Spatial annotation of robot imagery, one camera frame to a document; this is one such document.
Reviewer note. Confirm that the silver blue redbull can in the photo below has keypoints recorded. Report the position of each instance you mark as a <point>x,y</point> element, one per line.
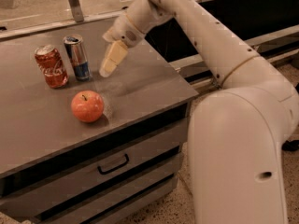
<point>77,56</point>

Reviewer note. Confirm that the red coke can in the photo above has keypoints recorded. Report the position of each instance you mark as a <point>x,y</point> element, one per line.
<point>50,63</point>

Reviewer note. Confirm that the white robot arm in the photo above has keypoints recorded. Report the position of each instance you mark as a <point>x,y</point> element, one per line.
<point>235,134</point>

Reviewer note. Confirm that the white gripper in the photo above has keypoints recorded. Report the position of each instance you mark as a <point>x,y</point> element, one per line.
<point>123,30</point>

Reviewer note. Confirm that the grey drawer cabinet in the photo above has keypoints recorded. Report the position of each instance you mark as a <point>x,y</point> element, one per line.
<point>49,158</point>

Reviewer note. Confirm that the left metal window post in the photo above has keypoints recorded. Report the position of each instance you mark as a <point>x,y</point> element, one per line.
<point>76,10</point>

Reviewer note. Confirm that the black metal floor stand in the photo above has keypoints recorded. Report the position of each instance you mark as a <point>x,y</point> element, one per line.
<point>291,146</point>

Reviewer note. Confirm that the black drawer handle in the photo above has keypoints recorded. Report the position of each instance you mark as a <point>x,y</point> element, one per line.
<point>112,164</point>

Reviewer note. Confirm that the red apple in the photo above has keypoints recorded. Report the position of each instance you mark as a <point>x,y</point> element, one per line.
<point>87,106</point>

